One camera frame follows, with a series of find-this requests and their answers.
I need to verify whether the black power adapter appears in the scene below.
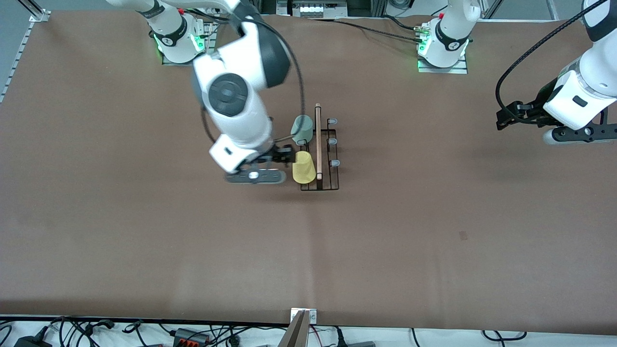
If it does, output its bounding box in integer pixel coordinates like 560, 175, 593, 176
14, 335, 53, 347

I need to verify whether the brown table mat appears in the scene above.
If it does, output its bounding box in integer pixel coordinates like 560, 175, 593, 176
0, 10, 617, 335

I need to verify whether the black wire cup holder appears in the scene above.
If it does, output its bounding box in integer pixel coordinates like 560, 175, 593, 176
295, 103, 341, 191

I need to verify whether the silver electronics box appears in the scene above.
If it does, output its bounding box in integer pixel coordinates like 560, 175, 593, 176
277, 0, 349, 20

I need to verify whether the small metal bracket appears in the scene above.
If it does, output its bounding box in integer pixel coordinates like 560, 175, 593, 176
291, 308, 318, 324

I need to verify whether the yellow plastic cup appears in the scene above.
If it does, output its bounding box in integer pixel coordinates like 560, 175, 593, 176
292, 151, 317, 185

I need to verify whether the grey metal pole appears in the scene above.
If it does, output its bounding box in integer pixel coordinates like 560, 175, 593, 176
277, 310, 310, 347

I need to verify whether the black orange connector box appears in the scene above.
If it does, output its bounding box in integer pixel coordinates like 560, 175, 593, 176
174, 328, 211, 346

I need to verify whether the long black base cable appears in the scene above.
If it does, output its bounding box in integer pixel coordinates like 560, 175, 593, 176
308, 18, 426, 44

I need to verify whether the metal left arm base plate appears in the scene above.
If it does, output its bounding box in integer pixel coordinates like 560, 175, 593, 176
418, 52, 468, 74

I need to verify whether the short black base cable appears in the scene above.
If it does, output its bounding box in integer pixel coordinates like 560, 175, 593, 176
383, 14, 425, 31

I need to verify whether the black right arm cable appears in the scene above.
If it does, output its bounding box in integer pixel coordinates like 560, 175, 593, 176
178, 7, 306, 143

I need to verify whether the pale green plastic cup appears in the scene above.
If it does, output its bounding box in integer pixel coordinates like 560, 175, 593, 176
290, 115, 314, 146

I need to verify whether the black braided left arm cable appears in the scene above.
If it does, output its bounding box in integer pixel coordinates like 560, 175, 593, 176
496, 0, 605, 122

